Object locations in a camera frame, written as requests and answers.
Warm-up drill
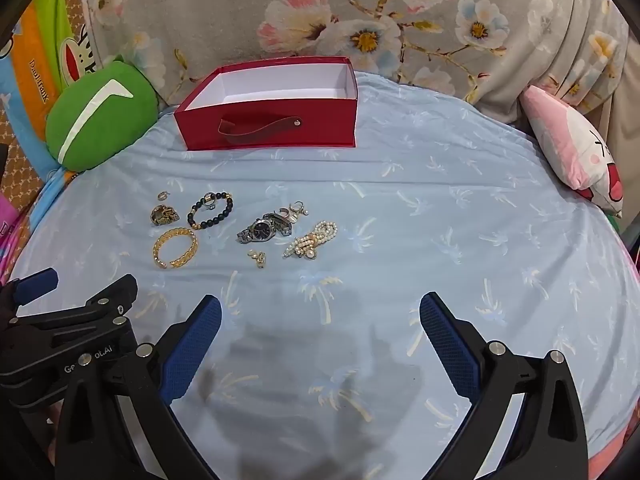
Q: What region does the green pillow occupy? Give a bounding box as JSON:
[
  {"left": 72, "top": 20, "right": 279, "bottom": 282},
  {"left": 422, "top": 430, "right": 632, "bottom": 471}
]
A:
[{"left": 45, "top": 56, "right": 160, "bottom": 173}]

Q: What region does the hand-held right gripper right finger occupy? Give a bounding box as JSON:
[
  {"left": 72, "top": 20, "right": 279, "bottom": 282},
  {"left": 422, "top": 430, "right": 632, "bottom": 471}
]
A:
[{"left": 419, "top": 291, "right": 590, "bottom": 480}]

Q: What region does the pink printed cloth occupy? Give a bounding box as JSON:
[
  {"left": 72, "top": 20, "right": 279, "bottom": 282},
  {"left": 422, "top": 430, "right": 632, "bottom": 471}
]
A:
[{"left": 0, "top": 195, "right": 46, "bottom": 281}]

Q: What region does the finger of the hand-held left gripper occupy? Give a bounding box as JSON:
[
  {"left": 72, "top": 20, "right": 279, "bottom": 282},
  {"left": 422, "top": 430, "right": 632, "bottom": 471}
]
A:
[
  {"left": 10, "top": 274, "right": 139, "bottom": 333},
  {"left": 0, "top": 268, "right": 59, "bottom": 321}
]

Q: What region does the pink plush pillow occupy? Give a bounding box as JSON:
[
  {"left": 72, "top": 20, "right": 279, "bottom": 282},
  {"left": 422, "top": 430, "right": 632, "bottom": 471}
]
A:
[{"left": 520, "top": 85, "right": 626, "bottom": 219}]

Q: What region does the grey floral blanket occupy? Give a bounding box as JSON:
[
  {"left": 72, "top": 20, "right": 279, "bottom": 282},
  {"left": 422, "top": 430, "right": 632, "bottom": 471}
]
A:
[{"left": 80, "top": 0, "right": 640, "bottom": 128}]

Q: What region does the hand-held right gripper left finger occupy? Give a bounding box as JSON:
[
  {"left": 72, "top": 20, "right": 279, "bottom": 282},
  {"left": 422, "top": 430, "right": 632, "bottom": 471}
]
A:
[{"left": 54, "top": 294, "right": 223, "bottom": 480}]

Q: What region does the gold chain bracelet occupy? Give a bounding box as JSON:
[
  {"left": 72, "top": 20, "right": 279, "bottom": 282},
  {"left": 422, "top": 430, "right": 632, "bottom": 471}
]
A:
[{"left": 152, "top": 228, "right": 199, "bottom": 270}]

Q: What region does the red cardboard box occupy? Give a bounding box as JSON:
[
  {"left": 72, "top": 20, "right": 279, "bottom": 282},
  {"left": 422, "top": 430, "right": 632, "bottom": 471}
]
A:
[{"left": 173, "top": 56, "right": 357, "bottom": 151}]

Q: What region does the silver wristwatch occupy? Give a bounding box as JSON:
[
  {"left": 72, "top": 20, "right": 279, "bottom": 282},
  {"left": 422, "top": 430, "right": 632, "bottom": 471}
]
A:
[{"left": 236, "top": 212, "right": 293, "bottom": 245}]

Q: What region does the pearl bracelet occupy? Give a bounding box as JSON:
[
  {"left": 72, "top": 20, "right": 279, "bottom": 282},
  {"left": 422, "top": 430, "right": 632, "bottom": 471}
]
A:
[{"left": 282, "top": 220, "right": 339, "bottom": 261}]

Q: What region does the brown patterned cloth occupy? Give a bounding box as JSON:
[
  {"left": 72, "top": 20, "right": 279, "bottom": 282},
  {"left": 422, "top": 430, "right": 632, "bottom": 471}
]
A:
[{"left": 0, "top": 146, "right": 51, "bottom": 211}]

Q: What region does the black bead bracelet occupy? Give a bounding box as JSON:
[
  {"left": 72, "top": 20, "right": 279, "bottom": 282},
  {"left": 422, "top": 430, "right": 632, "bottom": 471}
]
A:
[{"left": 187, "top": 191, "right": 234, "bottom": 231}]

